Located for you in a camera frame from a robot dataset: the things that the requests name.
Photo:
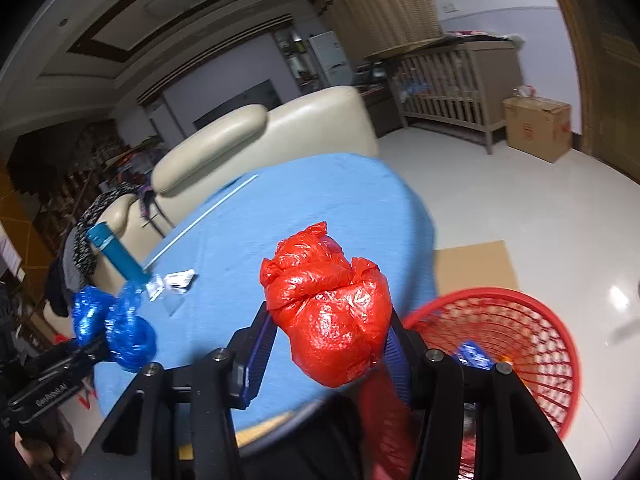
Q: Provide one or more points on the beige curtain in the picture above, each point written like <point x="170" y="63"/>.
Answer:
<point x="385" y="5"/>

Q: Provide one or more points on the red plastic bag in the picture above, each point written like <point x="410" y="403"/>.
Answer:
<point x="330" y="310"/>

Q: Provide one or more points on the white refrigerator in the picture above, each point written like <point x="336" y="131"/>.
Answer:
<point x="331" y="60"/>

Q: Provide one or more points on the red mesh basket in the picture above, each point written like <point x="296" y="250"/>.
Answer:
<point x="540" y="340"/>

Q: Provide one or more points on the blue plastic bag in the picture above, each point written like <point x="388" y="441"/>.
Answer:
<point x="130" y="335"/>

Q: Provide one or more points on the wooden staircase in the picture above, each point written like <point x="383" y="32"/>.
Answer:
<point x="75" y="170"/>

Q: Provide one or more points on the cream leather sofa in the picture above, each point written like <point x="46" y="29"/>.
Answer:
<point x="320" y="120"/>

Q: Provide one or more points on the clear plastic packaging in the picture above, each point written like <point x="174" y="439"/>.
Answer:
<point x="175" y="282"/>

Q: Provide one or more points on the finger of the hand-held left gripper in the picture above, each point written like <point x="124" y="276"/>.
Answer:
<point x="82" y="352"/>

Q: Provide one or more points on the flat cardboard sheet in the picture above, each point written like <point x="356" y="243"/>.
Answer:
<point x="475" y="265"/>

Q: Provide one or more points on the blue snack box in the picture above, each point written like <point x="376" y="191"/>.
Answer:
<point x="474" y="355"/>

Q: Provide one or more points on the grey garment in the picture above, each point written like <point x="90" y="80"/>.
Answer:
<point x="75" y="260"/>

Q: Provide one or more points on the wooden crib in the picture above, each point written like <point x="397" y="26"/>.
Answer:
<point x="450" y="95"/>

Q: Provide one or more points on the wall shelf cabinet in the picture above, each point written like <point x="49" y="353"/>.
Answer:
<point x="295" y="60"/>

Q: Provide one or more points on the red stool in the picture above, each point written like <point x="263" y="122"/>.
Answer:
<point x="86" y="399"/>

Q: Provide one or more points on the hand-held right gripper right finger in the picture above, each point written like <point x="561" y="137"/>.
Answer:
<point x="397" y="357"/>

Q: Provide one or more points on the black dotted garment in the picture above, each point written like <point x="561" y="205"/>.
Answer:
<point x="92" y="220"/>

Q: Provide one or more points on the teal bottle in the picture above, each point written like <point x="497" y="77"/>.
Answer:
<point x="117" y="255"/>

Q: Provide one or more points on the cardboard box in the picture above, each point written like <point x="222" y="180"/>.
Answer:
<point x="537" y="127"/>

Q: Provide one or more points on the wall poster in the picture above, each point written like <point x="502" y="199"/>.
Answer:
<point x="10" y="252"/>

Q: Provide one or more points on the white rod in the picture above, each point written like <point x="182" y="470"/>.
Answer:
<point x="200" y="220"/>

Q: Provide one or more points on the dark garment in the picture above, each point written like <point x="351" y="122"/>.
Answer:
<point x="57" y="285"/>

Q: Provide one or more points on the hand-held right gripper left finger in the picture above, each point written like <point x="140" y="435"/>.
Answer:
<point x="260" y="342"/>

